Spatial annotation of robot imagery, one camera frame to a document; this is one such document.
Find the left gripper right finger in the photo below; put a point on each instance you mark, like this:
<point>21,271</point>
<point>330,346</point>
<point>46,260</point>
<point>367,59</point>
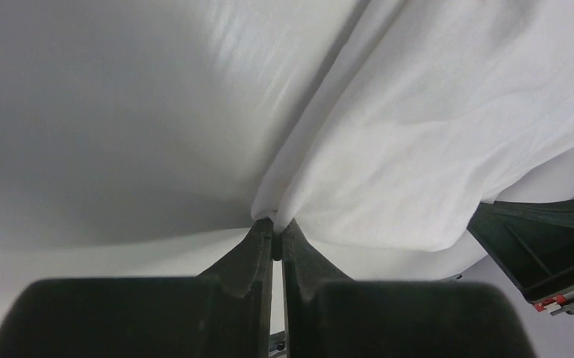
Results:
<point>305,273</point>

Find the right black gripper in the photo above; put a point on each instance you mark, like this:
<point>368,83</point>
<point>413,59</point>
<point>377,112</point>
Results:
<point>533,244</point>

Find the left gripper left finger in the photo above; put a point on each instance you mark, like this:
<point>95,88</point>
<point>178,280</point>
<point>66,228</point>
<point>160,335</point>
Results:
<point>240,307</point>

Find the white t-shirt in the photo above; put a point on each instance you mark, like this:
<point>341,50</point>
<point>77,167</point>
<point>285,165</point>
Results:
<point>430,108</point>

